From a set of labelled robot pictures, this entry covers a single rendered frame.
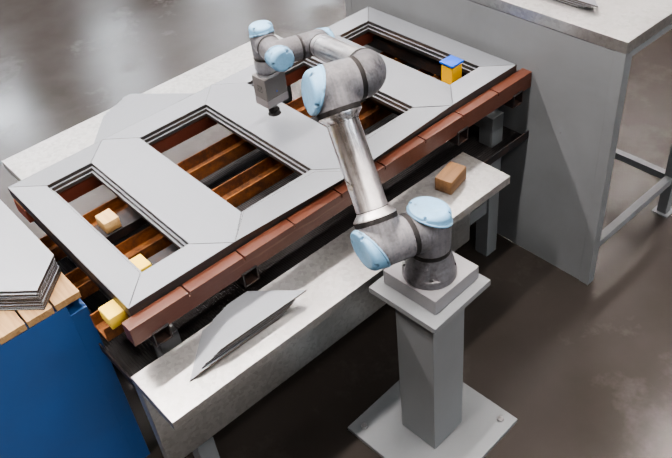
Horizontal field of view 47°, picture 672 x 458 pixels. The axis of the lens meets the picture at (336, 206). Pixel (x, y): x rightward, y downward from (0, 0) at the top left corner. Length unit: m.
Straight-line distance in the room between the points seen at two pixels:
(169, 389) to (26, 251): 0.59
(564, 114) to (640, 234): 0.83
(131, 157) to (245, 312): 0.71
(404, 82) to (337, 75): 0.80
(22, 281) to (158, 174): 0.52
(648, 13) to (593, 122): 0.38
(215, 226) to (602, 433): 1.43
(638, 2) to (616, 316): 1.13
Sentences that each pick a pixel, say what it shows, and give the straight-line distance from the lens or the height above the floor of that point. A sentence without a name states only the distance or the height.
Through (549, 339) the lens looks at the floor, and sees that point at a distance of 2.99.
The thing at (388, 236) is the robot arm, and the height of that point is 0.95.
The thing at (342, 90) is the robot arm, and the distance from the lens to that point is 1.94.
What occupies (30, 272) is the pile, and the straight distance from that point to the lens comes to 2.27.
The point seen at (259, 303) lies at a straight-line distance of 2.15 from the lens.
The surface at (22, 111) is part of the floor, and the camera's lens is 4.81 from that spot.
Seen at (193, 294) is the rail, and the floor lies 0.81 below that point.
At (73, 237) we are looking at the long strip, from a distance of 2.32.
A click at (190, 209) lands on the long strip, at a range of 2.29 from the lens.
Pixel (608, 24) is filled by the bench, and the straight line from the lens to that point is 2.66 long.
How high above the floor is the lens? 2.26
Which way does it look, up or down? 40 degrees down
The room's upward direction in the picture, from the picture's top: 7 degrees counter-clockwise
